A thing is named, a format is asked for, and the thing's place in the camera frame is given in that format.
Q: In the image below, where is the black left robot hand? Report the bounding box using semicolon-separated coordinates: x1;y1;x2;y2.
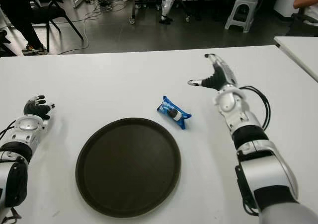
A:
24;95;56;120

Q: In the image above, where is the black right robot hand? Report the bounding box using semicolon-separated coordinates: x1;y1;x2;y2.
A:
187;53;238;92

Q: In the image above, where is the blue Oreo packet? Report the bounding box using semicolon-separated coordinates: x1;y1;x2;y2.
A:
156;95;192;130

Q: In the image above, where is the grey plastic stool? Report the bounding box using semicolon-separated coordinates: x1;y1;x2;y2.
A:
225;0;259;33

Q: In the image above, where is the white side table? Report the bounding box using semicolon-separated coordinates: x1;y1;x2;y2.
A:
274;36;318;83

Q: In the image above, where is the person in black trousers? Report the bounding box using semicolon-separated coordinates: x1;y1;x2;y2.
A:
0;0;48;55

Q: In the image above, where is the white humanoid robot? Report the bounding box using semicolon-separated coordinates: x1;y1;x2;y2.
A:
159;0;178;25

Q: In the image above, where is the black folding chair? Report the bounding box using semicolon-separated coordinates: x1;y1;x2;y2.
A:
26;0;84;55

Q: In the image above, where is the black office chair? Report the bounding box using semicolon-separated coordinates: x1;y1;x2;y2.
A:
285;7;318;37

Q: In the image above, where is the round dark brown tray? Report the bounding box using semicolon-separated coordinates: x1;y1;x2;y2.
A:
75;117;182;212

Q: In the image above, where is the person in white shirt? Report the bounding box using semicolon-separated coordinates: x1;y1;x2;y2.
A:
293;0;318;26

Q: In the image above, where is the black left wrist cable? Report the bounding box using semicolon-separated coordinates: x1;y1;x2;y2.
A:
0;121;18;139

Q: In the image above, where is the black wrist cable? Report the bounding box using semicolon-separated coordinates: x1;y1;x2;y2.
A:
0;121;18;139
239;85;271;131

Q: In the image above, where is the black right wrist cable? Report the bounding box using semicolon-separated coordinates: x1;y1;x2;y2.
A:
239;85;271;131

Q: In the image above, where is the white floor cable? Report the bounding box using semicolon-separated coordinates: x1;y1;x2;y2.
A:
56;9;105;55

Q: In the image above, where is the black left elbow cable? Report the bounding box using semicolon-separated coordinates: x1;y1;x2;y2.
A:
0;206;23;224

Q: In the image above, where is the black elbow cable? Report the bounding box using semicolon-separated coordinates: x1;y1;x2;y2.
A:
240;199;259;216
0;206;23;224

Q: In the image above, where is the black wheeled stand frame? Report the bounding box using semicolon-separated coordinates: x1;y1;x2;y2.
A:
128;0;192;25

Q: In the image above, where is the black right elbow cable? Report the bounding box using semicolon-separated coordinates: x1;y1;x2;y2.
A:
240;199;259;216

